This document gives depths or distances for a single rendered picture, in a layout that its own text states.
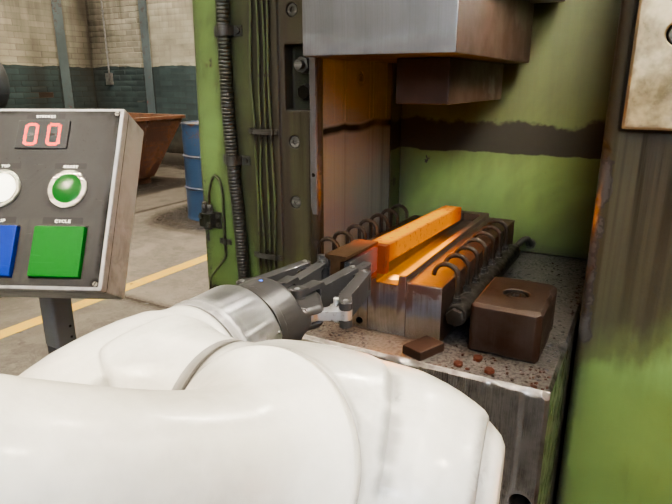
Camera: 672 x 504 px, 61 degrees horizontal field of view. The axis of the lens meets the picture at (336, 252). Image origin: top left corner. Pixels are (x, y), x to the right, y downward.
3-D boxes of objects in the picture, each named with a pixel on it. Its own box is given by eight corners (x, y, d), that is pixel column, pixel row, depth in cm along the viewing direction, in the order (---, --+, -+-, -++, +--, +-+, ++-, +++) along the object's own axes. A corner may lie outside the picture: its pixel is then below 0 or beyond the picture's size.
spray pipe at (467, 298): (463, 330, 71) (465, 309, 71) (442, 326, 73) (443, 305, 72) (520, 259, 100) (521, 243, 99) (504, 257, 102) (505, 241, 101)
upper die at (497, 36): (455, 52, 63) (461, -42, 61) (302, 56, 72) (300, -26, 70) (529, 63, 99) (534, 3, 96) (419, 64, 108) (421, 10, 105)
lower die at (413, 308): (439, 344, 73) (442, 282, 71) (306, 315, 83) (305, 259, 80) (511, 259, 109) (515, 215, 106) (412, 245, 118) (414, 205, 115)
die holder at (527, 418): (513, 698, 74) (550, 394, 62) (272, 581, 92) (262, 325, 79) (570, 459, 122) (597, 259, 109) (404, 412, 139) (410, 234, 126)
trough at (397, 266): (405, 286, 74) (406, 276, 73) (368, 280, 76) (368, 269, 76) (488, 220, 109) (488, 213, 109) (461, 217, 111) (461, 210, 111)
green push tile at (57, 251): (77, 277, 79) (84, 225, 82) (25, 276, 80) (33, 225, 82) (83, 279, 81) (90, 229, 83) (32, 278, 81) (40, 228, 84)
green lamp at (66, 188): (70, 206, 82) (66, 176, 80) (49, 203, 84) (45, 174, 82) (88, 202, 84) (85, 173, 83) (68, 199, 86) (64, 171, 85)
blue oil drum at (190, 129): (221, 225, 515) (215, 125, 490) (173, 217, 543) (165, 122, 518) (260, 212, 565) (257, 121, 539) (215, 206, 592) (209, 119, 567)
